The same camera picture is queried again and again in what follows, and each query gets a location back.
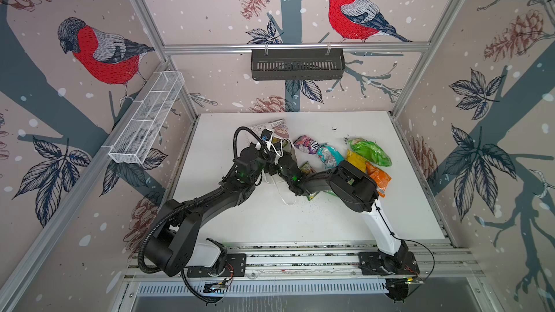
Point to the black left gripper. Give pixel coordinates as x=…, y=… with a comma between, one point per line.
x=251, y=147

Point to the green Fox's spring candy bag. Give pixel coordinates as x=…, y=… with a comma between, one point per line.
x=307, y=169

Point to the purple Fox's berries candy bag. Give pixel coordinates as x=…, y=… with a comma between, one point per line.
x=307, y=145

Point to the white printed paper bag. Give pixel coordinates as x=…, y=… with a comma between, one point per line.
x=280, y=145

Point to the teal candy bag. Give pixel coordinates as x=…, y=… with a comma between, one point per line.
x=329, y=156

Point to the yellow snack bag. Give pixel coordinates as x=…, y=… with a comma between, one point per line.
x=357, y=161

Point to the green snack bag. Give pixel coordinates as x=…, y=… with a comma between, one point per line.
x=369, y=150
x=311, y=196

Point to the orange snack bag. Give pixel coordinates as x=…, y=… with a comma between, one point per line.
x=381, y=178

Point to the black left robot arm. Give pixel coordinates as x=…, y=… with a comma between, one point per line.
x=171, y=244

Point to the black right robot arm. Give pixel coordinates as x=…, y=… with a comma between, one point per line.
x=360, y=194

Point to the black hanging basket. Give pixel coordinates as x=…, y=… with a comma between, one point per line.
x=297, y=64

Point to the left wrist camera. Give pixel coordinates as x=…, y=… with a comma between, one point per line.
x=267, y=135

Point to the aluminium mounting rail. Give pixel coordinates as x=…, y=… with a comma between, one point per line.
x=340, y=260

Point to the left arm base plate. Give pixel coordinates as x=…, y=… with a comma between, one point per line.
x=225, y=266

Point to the white wire mesh basket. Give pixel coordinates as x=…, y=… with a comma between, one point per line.
x=141, y=131

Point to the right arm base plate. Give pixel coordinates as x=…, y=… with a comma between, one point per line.
x=377, y=264

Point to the aluminium frame crossbar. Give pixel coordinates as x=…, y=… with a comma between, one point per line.
x=173, y=50

